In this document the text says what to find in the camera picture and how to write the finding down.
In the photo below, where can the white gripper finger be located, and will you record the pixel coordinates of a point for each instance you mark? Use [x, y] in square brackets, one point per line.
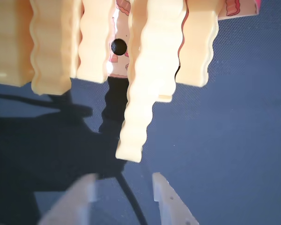
[72, 201]
[171, 208]

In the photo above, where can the long crinkle-cut toy fry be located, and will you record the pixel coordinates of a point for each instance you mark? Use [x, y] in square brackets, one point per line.
[150, 70]

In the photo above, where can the pink bacon-print fry box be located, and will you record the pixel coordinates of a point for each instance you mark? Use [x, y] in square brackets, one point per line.
[238, 8]

